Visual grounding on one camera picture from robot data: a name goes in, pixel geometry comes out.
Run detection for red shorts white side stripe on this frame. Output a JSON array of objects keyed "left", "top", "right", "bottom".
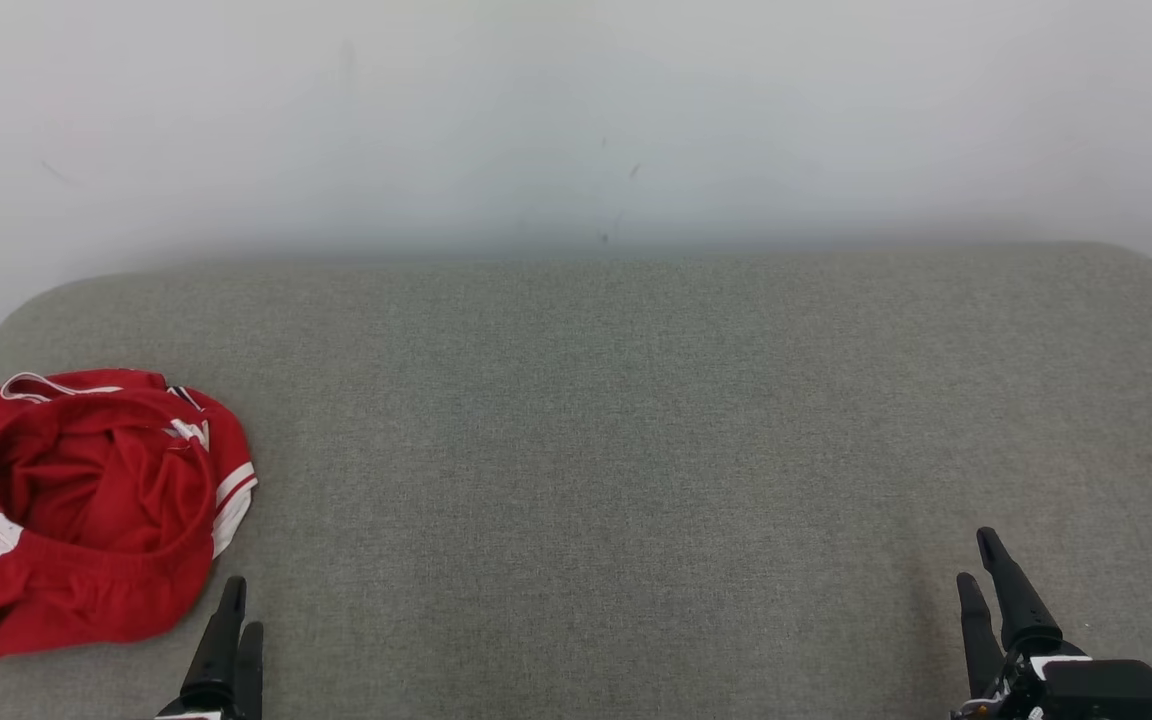
[{"left": 0, "top": 400, "right": 219, "bottom": 659}]

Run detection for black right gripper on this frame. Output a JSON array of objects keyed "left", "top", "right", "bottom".
[{"left": 951, "top": 527, "right": 1152, "bottom": 720}]

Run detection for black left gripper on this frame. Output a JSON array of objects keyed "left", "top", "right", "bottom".
[{"left": 156, "top": 576, "right": 264, "bottom": 720}]

